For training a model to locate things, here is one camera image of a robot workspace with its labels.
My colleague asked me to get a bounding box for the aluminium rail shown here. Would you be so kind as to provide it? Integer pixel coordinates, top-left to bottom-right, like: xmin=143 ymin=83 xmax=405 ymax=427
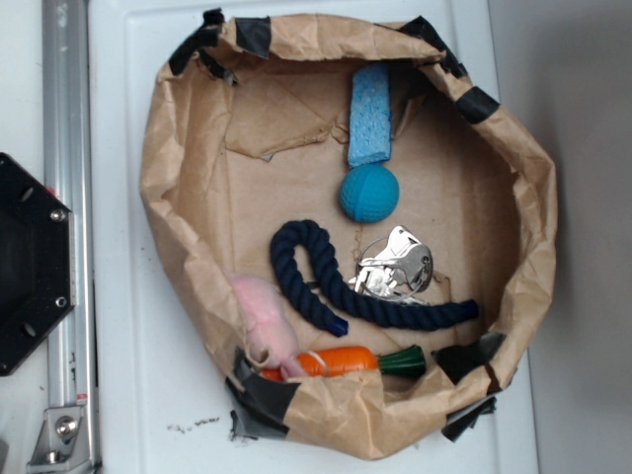
xmin=42 ymin=1 xmax=101 ymax=473

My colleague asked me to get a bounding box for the metal corner bracket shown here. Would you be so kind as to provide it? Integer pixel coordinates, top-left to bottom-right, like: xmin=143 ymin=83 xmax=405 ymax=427
xmin=26 ymin=406 xmax=94 ymax=473

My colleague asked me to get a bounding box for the orange toy carrot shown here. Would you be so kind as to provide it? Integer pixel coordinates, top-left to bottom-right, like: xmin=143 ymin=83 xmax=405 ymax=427
xmin=259 ymin=345 xmax=428 ymax=382

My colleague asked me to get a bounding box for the blue rubber ball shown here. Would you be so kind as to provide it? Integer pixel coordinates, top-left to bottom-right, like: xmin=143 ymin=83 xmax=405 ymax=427
xmin=339 ymin=164 xmax=400 ymax=223

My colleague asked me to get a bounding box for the brown paper bag bin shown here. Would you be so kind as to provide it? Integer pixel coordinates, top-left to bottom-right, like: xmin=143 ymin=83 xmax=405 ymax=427
xmin=140 ymin=10 xmax=558 ymax=460

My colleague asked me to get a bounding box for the pink plush toy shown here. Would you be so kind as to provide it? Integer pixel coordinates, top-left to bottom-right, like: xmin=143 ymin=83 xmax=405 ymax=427
xmin=229 ymin=275 xmax=307 ymax=379

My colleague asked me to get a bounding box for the dark blue rope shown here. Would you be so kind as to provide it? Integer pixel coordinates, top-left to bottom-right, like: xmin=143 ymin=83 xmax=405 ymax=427
xmin=269 ymin=219 xmax=481 ymax=339

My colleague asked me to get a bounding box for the blue sponge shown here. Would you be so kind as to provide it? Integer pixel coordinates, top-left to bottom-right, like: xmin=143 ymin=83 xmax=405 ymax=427
xmin=348 ymin=62 xmax=391 ymax=168

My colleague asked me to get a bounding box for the white plastic tray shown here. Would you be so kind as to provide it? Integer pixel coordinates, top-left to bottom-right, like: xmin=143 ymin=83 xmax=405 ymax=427
xmin=88 ymin=1 xmax=538 ymax=473

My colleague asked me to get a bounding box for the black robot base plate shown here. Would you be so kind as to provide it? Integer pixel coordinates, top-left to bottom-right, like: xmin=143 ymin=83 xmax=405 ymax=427
xmin=0 ymin=153 xmax=74 ymax=376

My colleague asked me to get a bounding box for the silver key bunch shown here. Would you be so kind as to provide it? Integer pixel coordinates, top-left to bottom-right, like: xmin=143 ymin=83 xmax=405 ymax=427
xmin=348 ymin=225 xmax=434 ymax=306

